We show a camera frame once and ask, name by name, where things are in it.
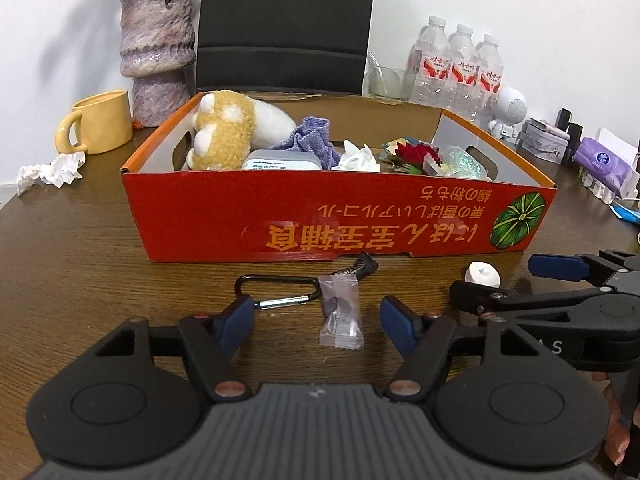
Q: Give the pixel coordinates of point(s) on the patterned foil packet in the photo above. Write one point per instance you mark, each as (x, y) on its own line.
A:
(397, 144)

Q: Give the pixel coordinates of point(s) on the black twisted tie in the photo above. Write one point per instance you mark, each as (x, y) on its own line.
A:
(362, 265)

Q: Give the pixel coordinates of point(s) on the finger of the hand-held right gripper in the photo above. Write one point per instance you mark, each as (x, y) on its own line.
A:
(555, 266)
(480, 297)

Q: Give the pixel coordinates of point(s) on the person's right hand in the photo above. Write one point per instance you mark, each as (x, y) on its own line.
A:
(617, 425)

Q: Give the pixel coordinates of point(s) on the black carabiner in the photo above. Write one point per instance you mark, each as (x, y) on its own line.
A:
(280, 302)

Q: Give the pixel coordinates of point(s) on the clear cotton swab box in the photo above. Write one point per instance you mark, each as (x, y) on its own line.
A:
(282, 161)

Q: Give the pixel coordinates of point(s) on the purple fabric pouch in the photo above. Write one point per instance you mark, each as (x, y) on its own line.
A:
(312, 137)

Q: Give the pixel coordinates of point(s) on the clear candy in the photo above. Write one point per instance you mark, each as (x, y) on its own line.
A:
(341, 317)

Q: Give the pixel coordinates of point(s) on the small black box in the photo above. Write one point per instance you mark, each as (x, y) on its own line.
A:
(572, 135)

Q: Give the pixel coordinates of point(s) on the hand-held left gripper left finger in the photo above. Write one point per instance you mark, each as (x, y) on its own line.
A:
(235, 321)

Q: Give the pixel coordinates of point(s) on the red artificial rose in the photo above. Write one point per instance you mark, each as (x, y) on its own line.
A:
(415, 155)

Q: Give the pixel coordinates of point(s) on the clear glass bowl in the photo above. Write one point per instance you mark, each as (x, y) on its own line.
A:
(387, 82)

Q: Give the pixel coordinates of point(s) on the purple tissue pack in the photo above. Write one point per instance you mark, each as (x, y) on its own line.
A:
(602, 162)

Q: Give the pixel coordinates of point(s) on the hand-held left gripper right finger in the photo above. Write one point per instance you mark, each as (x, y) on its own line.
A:
(398, 324)

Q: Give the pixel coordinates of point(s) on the clear water bottle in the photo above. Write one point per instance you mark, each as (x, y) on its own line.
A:
(462, 70)
(429, 65)
(489, 80)

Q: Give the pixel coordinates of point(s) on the white robot figurine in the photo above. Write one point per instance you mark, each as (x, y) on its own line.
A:
(510, 107)

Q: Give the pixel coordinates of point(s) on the crinkled clear plastic bag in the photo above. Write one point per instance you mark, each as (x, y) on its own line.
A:
(462, 165)

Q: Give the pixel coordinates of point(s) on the yellow mug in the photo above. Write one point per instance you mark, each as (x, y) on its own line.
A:
(102, 122)

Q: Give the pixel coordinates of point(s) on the grey card box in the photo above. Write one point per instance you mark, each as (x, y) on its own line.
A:
(542, 142)

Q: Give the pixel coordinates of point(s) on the row of white vials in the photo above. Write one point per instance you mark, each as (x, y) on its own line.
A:
(597, 187)

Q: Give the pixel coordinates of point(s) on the white charger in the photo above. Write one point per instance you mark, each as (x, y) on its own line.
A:
(632, 185)

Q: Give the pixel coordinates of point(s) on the red cardboard box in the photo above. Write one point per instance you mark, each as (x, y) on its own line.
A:
(325, 215)

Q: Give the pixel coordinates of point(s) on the purple ceramic vase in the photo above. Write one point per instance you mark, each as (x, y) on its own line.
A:
(155, 55)

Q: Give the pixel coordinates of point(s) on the white tissue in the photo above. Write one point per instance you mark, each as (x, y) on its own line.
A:
(357, 159)
(55, 172)

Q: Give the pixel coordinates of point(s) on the white plastic cap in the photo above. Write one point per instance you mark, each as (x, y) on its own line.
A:
(482, 275)

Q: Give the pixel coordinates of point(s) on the yellow and white plush toy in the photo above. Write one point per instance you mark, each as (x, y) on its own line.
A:
(225, 130)

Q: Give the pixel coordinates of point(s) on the black paper bag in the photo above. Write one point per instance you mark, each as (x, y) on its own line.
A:
(285, 25)

